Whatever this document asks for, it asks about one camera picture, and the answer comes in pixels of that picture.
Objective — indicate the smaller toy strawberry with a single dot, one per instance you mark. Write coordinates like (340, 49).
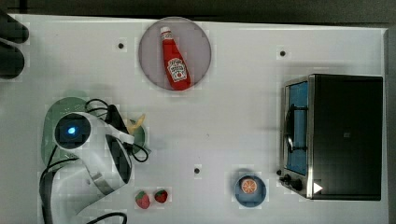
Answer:
(161, 196)

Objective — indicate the black cylinder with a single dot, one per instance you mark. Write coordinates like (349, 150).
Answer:
(12, 30)
(11, 61)

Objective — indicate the upper black cylinder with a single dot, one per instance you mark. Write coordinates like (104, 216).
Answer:
(12, 30)

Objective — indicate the orange slice toy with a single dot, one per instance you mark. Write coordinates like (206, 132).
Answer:
(248, 185)

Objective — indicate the grey plate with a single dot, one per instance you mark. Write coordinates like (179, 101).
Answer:
(191, 41)

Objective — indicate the lower black cylinder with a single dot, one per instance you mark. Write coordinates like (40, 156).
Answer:
(11, 61)

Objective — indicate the black toaster oven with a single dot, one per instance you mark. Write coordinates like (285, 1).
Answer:
(332, 137)

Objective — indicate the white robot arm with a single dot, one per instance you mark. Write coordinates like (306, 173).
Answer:
(102, 165)

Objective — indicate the peeled toy banana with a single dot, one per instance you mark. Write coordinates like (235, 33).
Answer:
(137, 123)

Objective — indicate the red ketchup bottle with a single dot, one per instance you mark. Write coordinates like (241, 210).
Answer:
(174, 65)

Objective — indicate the larger toy strawberry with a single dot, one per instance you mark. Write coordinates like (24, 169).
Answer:
(142, 200)

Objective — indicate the blue bowl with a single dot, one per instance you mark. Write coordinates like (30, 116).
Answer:
(250, 200)

